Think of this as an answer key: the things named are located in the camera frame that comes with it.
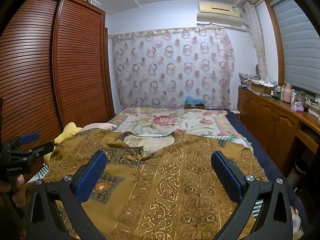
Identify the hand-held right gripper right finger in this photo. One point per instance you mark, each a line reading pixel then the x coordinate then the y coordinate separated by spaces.
pixel 228 180

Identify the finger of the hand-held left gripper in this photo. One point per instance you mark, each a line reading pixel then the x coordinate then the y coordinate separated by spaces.
pixel 42 148
pixel 30 138

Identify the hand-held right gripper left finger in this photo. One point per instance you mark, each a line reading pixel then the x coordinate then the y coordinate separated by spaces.
pixel 91 177

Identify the golden patterned garment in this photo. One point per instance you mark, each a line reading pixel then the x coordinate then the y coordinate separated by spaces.
pixel 175 180

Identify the person's left hand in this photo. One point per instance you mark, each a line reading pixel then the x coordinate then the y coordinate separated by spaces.
pixel 18 183

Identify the yellow plush toy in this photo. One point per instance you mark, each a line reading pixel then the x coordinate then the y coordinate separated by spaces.
pixel 68 130

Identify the leaf-print bed sheet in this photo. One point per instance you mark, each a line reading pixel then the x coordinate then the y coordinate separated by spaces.
pixel 232 140

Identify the navy blue bed sheet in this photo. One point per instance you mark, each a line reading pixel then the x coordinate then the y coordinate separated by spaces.
pixel 262 150

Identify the beige cloth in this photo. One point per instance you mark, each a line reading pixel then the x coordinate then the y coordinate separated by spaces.
pixel 97 126

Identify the wooden sideboard cabinet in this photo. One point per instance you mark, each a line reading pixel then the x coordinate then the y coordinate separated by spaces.
pixel 265 115

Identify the small cardboard box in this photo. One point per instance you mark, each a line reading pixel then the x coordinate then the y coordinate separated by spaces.
pixel 193 106

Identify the wooden louvered wardrobe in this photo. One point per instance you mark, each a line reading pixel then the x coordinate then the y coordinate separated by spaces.
pixel 75 67

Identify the blue plastic bag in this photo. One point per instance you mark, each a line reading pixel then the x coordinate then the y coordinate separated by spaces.
pixel 195 100

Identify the floral bed blanket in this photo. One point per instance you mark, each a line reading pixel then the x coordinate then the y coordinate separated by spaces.
pixel 162 120

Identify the open cardboard box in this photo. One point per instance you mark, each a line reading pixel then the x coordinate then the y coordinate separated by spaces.
pixel 258 88

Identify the purple container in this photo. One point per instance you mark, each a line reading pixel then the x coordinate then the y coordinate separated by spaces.
pixel 297 107

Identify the floral fabric bag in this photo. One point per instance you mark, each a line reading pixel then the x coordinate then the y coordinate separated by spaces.
pixel 245 78

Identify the pink bottle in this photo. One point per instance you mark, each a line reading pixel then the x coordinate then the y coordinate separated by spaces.
pixel 287 93

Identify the grey desk fan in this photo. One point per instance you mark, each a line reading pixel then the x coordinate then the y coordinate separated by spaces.
pixel 257 69

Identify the circle-print sheer curtain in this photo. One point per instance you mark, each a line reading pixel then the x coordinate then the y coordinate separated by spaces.
pixel 175 67

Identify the beige tied window curtain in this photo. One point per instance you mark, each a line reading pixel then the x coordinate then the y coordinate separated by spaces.
pixel 257 42

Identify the clear storage box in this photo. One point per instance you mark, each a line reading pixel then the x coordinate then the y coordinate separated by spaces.
pixel 96 2

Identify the grey window blind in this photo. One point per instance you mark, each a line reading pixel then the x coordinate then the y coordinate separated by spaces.
pixel 300 42

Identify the beige wall air conditioner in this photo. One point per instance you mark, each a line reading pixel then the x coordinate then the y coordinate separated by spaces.
pixel 217 11

